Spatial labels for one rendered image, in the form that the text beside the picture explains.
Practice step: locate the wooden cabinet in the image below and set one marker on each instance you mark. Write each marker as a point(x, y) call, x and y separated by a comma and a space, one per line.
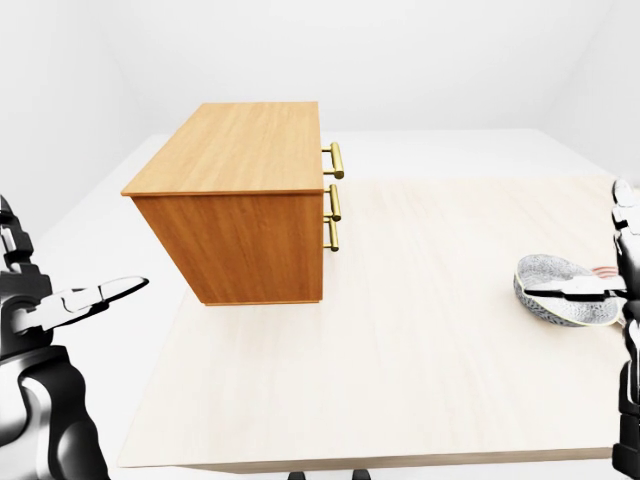
point(235, 200)

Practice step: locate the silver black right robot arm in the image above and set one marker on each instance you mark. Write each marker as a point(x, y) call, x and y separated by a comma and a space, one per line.
point(631, 410)

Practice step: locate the white plate with red rings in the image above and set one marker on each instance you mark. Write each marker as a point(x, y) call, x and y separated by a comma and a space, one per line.
point(606, 272)

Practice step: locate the small dark shape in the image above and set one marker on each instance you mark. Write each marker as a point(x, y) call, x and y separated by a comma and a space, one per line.
point(361, 475)
point(296, 476)

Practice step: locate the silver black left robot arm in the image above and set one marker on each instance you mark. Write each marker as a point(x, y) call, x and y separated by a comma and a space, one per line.
point(45, 420)

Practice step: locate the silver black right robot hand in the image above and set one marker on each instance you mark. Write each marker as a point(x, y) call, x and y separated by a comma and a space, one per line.
point(631, 260)

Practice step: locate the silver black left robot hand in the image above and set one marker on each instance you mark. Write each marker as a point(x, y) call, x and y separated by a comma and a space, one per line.
point(25, 310)

